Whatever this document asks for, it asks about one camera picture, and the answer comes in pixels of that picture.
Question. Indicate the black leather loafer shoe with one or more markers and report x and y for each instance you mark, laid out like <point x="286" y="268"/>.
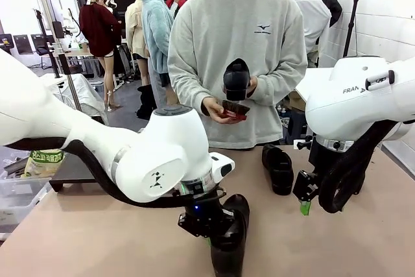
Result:
<point x="227" y="257"/>
<point x="236" y="79"/>
<point x="280" y="170"/>

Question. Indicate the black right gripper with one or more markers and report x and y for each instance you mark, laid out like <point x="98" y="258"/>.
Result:
<point x="306" y="186"/>

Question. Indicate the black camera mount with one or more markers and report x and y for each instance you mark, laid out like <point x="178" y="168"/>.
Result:
<point x="304" y="144"/>

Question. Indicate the red wooden shoe brush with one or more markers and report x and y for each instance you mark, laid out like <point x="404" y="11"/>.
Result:
<point x="235" y="110"/>

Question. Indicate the green snack bag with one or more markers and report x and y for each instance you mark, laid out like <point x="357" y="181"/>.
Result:
<point x="42" y="163"/>

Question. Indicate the white cloth covered table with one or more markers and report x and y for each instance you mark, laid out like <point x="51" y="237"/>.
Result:
<point x="87" y="95"/>

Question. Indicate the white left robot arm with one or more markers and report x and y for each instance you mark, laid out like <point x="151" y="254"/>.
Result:
<point x="162" y="147"/>

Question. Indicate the person's left forearm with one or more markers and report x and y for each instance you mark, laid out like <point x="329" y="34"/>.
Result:
<point x="282" y="85"/>

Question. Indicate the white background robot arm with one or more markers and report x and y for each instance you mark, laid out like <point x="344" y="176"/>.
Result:
<point x="72" y="24"/>

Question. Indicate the person in grey sweatshirt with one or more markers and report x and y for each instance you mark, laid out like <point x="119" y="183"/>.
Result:
<point x="233" y="46"/>

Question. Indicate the mannequin in maroon sweater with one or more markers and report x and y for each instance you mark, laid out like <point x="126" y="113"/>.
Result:
<point x="99" y="30"/>

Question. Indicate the mannequin in cream jacket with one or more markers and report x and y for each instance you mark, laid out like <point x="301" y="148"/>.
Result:
<point x="134" y="30"/>

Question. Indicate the wooden background table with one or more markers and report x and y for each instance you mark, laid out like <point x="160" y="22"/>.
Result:
<point x="76" y="53"/>

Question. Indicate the black light stand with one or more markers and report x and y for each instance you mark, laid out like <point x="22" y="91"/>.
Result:
<point x="48" y="46"/>

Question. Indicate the black tripod stand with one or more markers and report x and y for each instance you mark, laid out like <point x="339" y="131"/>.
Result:
<point x="353" y="24"/>

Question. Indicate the person's right hand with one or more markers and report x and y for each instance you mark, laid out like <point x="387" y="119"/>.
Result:
<point x="210" y="106"/>

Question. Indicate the beige metal frame post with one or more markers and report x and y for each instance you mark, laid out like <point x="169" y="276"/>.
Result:
<point x="61" y="46"/>

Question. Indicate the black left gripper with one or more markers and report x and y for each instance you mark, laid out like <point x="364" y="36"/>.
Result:
<point x="204" y="222"/>

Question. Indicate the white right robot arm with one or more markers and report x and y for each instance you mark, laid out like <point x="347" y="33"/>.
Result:
<point x="350" y="111"/>

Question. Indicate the person's right forearm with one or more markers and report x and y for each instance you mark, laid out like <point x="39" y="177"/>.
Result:
<point x="186" y="90"/>

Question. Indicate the person's left hand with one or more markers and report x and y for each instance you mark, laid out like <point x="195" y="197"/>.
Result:
<point x="252" y="85"/>

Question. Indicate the black boots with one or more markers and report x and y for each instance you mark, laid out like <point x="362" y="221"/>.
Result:
<point x="147" y="102"/>

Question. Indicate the mannequin in white shirt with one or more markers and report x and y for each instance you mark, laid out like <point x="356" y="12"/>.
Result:
<point x="313" y="20"/>

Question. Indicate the mannequin in light blue fleece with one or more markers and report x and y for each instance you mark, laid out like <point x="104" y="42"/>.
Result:
<point x="157" y="37"/>

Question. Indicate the clear plastic storage bin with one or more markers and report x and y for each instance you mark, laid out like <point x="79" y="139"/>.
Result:
<point x="19" y="199"/>

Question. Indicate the black shoe stand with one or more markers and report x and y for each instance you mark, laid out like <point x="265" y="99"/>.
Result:
<point x="71" y="173"/>

